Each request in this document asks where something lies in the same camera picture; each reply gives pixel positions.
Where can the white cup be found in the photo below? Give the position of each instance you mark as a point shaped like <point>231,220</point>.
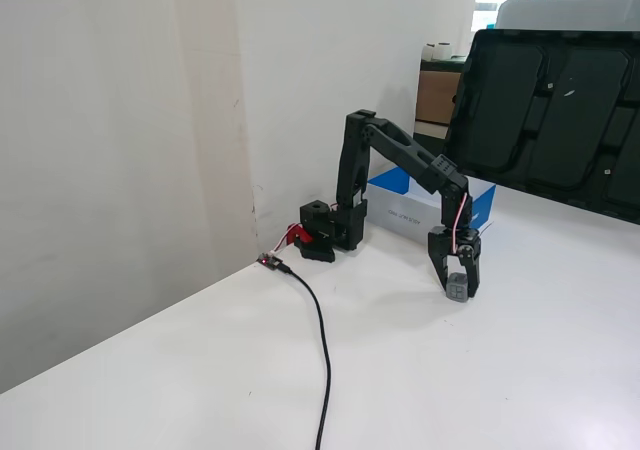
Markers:
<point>445,51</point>
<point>430,51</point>

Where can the blue and white cardboard box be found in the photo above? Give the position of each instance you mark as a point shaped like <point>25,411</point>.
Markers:
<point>400,207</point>

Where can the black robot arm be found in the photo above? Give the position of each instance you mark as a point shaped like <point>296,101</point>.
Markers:
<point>400,146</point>

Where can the red table clamp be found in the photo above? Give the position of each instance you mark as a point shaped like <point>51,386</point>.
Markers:
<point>300,235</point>

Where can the small controller board red LED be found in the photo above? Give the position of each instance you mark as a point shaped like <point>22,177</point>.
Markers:
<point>270,261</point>

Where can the white plastic storage container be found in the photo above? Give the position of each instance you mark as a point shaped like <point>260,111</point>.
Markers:
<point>565,12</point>

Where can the brown cardboard box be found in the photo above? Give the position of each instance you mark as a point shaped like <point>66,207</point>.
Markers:
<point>435,95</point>

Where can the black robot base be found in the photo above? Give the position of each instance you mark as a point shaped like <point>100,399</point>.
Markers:
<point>320,220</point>

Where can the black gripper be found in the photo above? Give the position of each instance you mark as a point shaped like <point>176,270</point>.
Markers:
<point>442,244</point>

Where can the large black plastic tray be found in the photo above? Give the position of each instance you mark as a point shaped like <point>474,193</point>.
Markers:
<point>550,115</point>

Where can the gray cube block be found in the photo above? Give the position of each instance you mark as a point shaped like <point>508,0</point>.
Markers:
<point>457,288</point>

